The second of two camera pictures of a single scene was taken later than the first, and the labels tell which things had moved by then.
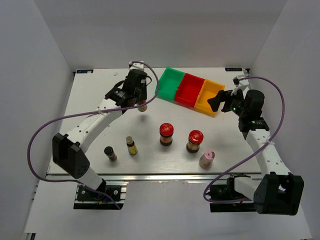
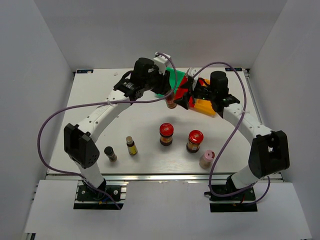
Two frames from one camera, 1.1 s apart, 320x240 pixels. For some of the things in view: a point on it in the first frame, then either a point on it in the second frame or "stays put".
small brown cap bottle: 131,146 stays put
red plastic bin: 189,89 stays put
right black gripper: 221,96 -> 184,101
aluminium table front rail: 155,177 stays put
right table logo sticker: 233,69 stays put
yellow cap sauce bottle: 143,108 -> 170,100
